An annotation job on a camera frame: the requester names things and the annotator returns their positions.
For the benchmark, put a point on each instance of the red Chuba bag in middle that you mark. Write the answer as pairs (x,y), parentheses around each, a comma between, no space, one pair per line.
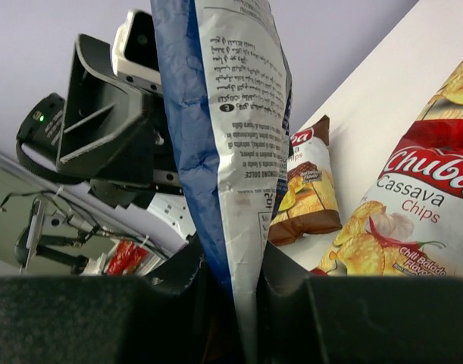
(410,222)

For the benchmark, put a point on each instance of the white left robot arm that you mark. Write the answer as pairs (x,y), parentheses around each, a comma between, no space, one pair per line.
(37,149)

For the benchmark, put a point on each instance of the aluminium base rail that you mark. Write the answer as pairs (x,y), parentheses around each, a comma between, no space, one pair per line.
(43,233)

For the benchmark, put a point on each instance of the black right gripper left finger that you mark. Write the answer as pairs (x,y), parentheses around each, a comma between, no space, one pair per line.
(163,317)

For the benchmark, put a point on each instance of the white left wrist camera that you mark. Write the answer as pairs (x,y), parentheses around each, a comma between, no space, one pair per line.
(134,55)

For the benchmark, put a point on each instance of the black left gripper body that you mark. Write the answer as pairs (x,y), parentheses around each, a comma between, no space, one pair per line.
(113,131)

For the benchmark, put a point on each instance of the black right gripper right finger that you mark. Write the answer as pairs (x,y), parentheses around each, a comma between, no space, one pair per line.
(306,318)

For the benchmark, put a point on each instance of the brown Chuba bag on left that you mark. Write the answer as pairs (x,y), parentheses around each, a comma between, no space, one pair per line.
(309,205)

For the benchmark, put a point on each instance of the blue Burts spicy chilli bag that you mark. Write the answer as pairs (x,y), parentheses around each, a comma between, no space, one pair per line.
(227,96)

